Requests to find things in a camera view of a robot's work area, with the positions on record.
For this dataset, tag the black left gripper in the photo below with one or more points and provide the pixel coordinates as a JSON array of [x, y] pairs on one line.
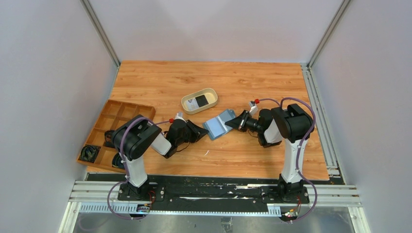
[[192, 132]]

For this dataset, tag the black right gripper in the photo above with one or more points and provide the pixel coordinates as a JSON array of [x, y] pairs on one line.
[[243, 120]]

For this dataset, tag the blue leather card holder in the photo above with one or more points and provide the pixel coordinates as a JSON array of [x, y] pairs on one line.
[[216, 125]]

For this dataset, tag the cream oval plastic tray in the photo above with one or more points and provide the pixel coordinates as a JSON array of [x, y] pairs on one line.
[[210, 94]]

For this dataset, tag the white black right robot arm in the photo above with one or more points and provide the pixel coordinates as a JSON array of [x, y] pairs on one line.
[[291, 125]]

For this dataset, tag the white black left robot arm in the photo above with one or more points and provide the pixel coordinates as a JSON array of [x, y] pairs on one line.
[[133, 139]]

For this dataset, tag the white VIP card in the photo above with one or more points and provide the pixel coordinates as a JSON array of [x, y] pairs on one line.
[[192, 104]]

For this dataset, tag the black VIP card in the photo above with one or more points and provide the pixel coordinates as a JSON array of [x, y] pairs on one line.
[[201, 101]]

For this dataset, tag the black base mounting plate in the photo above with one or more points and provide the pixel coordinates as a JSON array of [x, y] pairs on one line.
[[204, 194]]

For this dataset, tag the wooden compartment organizer tray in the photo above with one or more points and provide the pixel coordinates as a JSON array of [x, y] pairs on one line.
[[98, 151]]

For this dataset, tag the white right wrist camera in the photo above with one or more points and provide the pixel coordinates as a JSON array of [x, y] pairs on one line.
[[253, 107]]

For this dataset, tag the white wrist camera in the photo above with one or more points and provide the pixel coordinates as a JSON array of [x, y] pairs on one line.
[[253, 107], [179, 116]]

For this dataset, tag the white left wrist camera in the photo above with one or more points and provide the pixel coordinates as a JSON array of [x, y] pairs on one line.
[[179, 116]]

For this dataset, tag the aluminium corner post right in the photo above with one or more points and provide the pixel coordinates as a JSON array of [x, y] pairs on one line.
[[314, 80]]

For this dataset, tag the aluminium corner post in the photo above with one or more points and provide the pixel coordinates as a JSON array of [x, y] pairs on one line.
[[314, 80], [100, 31]]

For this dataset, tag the aluminium frame rail front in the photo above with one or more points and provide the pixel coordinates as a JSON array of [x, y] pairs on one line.
[[97, 197]]

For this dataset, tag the aluminium corner post left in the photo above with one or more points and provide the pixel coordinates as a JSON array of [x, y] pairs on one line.
[[100, 31]]

